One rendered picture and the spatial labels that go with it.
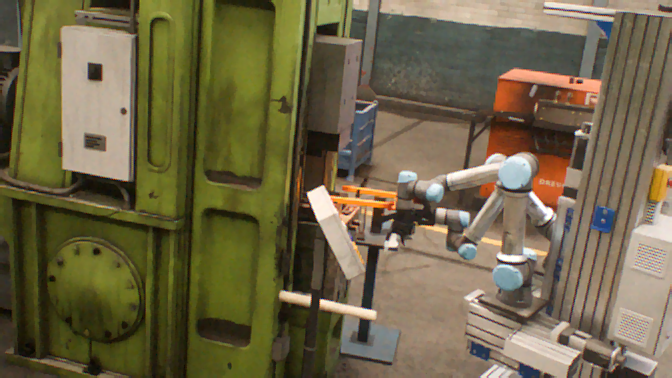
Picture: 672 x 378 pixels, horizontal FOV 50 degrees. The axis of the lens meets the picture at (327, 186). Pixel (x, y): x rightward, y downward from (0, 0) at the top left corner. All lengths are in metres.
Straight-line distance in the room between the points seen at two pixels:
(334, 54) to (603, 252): 1.39
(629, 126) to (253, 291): 1.75
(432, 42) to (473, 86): 0.91
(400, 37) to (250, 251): 8.29
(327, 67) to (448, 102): 8.04
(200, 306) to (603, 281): 1.79
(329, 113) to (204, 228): 0.77
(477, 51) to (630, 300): 8.22
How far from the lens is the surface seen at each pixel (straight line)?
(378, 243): 3.84
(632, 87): 2.96
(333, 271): 3.44
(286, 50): 2.97
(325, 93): 3.20
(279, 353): 3.39
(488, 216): 3.27
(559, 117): 6.63
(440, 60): 11.12
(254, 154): 3.14
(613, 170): 3.01
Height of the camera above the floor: 2.09
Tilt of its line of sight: 17 degrees down
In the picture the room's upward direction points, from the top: 6 degrees clockwise
